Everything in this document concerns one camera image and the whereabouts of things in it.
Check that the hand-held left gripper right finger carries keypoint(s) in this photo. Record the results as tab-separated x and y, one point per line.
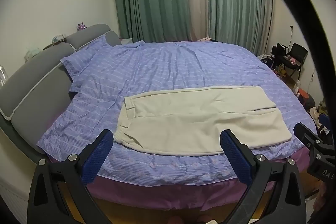
236	158

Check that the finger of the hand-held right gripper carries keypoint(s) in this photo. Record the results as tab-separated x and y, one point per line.
305	133

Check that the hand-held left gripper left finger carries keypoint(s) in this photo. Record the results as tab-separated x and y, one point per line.
98	158

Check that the cream pants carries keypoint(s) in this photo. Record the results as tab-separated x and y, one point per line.
199	119

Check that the orange black backpack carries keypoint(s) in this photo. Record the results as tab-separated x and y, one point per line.
305	99

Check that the purple bed sheet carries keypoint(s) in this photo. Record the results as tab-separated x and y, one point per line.
162	192

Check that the pink plush toy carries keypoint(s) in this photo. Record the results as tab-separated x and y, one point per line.
292	60

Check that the black chair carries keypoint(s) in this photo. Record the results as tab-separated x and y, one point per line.
299	52

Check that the black bag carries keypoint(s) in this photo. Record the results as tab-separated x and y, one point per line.
279	49

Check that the purple striped pillow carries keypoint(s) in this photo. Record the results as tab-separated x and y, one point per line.
81	56

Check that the grey padded headboard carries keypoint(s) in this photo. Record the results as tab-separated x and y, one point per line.
34	74

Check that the purple striped duvet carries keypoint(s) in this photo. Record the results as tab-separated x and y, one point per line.
168	66

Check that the white nightstand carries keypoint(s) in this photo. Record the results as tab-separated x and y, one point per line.
127	41

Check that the pale green bag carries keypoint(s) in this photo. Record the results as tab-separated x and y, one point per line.
32	53

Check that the teal box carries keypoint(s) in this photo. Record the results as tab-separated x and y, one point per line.
58	39

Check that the purple plush toy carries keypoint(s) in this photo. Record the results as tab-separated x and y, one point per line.
81	26

